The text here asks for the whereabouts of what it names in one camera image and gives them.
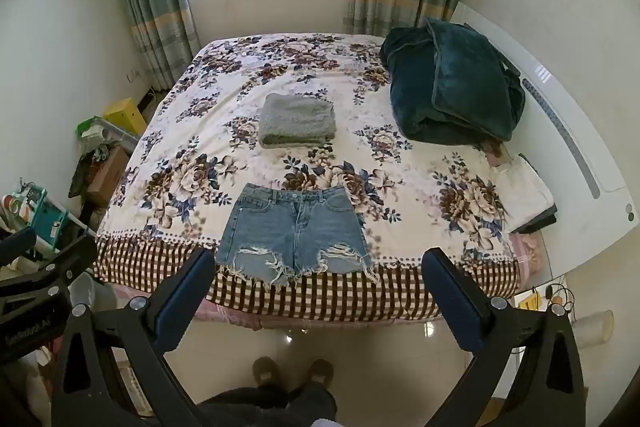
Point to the yellow box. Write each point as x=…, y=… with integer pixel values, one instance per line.
x=125, y=114

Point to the dark teal plush blanket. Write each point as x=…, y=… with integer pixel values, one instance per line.
x=450, y=82

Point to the person's legs in dark trousers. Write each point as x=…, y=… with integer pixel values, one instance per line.
x=265, y=407

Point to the yellow packet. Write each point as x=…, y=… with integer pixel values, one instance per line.
x=531, y=302

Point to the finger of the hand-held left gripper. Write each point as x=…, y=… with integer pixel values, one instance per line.
x=17, y=244
x=60, y=264

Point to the blue denim shorts pants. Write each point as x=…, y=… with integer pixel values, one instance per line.
x=295, y=227

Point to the cardboard box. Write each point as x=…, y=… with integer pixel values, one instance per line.
x=106, y=174

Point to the white cylinder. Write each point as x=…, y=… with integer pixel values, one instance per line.
x=595, y=327

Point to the brown slipper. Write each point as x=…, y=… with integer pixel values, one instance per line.
x=266, y=372
x=320, y=373

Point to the white headboard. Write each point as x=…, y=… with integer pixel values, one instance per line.
x=565, y=117

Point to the white bucket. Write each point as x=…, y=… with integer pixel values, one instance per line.
x=87, y=294

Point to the clear plastic storage bin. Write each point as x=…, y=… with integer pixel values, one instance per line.
x=102, y=134

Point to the bed with floral sheet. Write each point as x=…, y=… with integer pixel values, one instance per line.
x=210, y=117

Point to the white pillow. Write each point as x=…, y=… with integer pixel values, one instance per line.
x=525, y=189

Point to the black flat item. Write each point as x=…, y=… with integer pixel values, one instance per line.
x=540, y=221

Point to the pink mattress pad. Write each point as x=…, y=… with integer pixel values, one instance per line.
x=529, y=252

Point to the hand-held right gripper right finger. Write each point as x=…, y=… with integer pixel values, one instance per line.
x=452, y=302

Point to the folded grey cloth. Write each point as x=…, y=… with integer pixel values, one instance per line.
x=296, y=119

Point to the teal plastic rack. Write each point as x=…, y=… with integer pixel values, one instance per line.
x=37, y=214

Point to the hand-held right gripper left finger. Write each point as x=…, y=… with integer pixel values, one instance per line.
x=184, y=299

